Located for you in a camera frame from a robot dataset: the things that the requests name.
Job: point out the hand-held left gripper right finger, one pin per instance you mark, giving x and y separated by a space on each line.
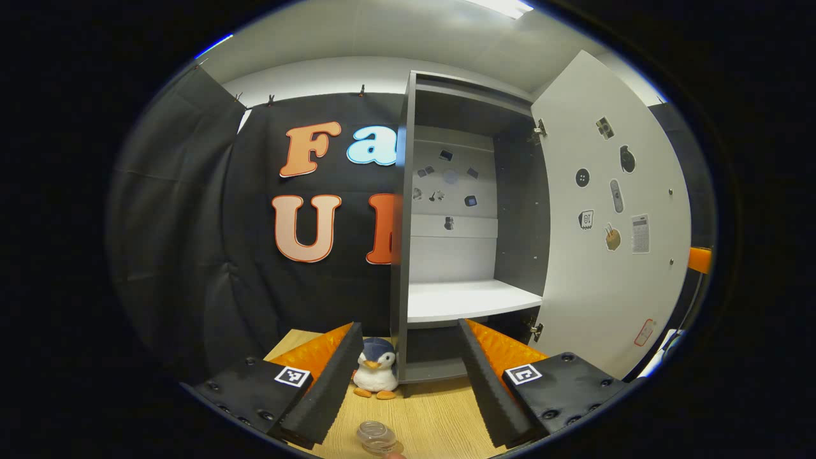
481 389

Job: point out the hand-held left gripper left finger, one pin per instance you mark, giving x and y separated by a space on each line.
335 382

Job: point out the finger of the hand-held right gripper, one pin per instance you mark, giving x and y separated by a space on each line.
700 260

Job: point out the clear bottle with red label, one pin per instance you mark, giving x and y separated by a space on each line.
376 435

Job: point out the brown coaster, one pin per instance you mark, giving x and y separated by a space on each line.
395 455

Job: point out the white cabinet door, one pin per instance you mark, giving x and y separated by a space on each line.
574 287

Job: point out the metal door hinge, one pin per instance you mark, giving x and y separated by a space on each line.
536 331
539 131

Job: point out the penguin plush toy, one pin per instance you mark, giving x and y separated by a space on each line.
376 376

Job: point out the black backdrop cloth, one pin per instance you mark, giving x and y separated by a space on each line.
178 223

